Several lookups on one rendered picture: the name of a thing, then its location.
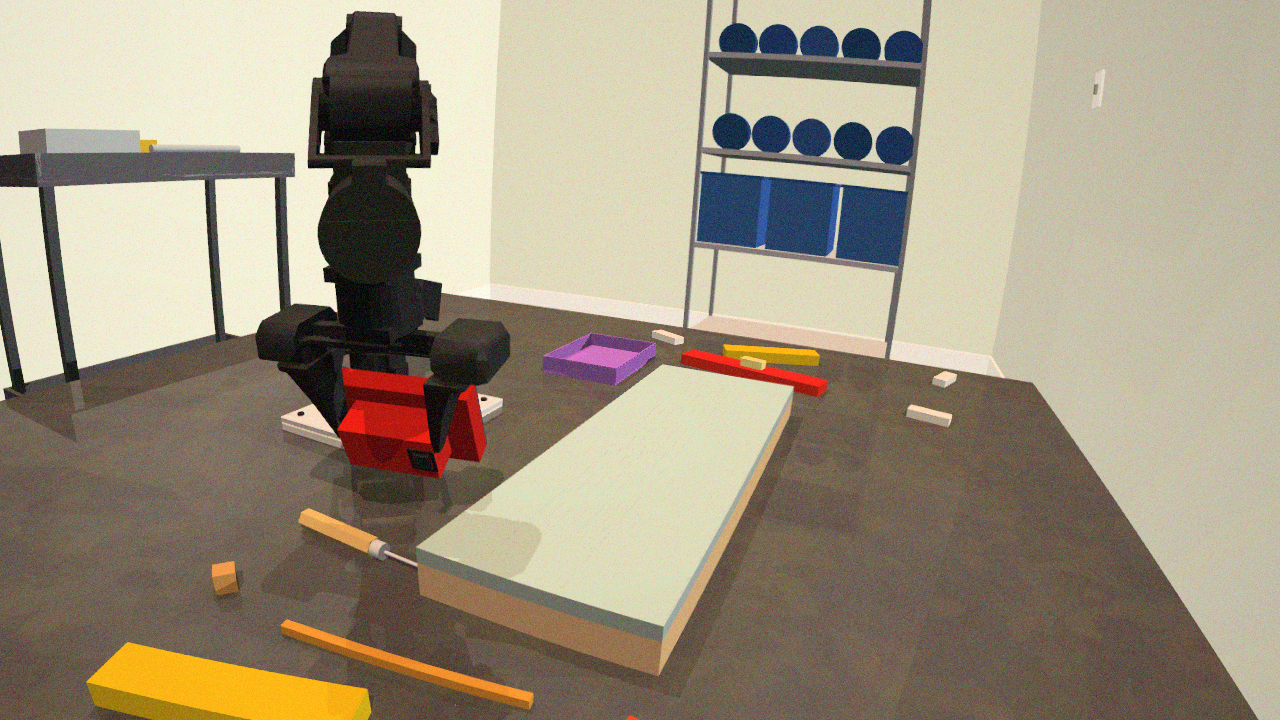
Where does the orange long thin bar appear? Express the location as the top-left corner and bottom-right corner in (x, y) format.
(280, 620), (532, 710)

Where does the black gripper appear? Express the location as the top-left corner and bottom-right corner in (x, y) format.
(255, 252), (509, 454)

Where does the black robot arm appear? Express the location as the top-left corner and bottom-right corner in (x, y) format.
(307, 12), (440, 284)

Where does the yellow flat bar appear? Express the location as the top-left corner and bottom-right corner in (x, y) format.
(723, 345), (820, 366)
(86, 642), (371, 720)

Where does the purple shallow tray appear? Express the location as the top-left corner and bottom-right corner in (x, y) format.
(543, 333), (657, 386)

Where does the awl with yellow-brown wooden handle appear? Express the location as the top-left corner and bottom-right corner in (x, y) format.
(300, 509), (419, 568)

